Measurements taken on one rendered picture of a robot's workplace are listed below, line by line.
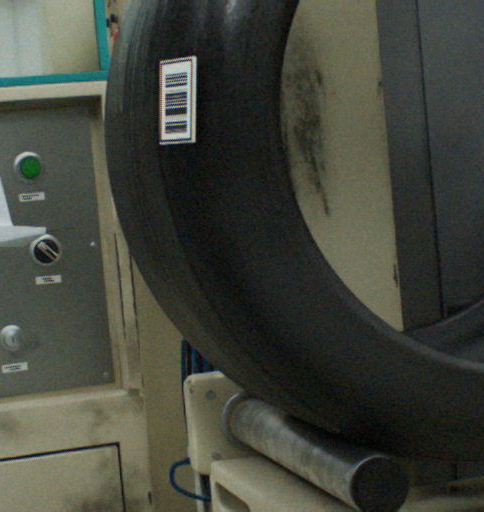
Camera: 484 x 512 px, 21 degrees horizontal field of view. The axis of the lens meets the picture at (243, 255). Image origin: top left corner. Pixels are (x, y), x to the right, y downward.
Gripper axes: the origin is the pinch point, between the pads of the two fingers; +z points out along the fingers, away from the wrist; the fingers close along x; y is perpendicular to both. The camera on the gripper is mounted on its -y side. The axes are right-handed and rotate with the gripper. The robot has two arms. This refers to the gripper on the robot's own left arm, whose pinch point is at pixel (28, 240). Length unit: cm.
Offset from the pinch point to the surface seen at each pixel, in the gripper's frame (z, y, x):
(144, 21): 8.2, 17.0, -2.0
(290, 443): 22.8, -16.7, 3.5
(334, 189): 33.9, 5.6, 25.1
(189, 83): 9.7, 11.4, -11.3
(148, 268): 10.7, -2.2, 5.9
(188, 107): 9.7, 9.8, -11.2
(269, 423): 23.2, -16.1, 10.8
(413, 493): 42, -25, 21
